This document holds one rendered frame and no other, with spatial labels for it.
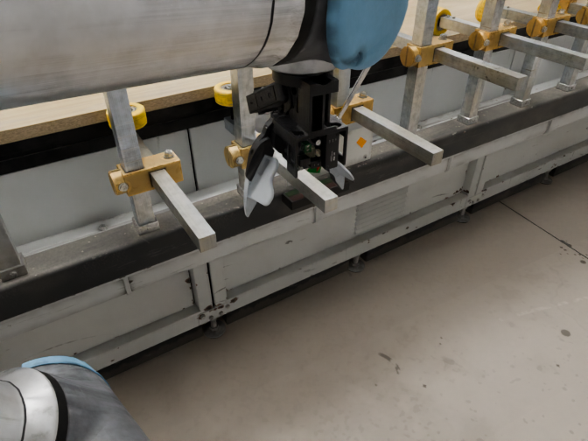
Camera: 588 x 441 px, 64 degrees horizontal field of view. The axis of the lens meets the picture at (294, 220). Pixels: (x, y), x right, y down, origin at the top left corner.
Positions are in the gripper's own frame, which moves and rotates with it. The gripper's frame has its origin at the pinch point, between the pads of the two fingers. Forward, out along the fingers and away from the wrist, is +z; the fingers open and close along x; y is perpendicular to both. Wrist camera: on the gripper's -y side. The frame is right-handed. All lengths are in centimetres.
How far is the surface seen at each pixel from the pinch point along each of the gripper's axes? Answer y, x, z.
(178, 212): -18.8, -12.8, 9.8
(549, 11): -45, 106, -5
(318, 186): -16.8, 14.0, 11.3
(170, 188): -26.9, -12.1, 9.7
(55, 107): -61, -27, 4
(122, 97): -34.9, -15.9, -5.8
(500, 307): -23, 100, 94
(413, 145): -17.6, 37.4, 8.4
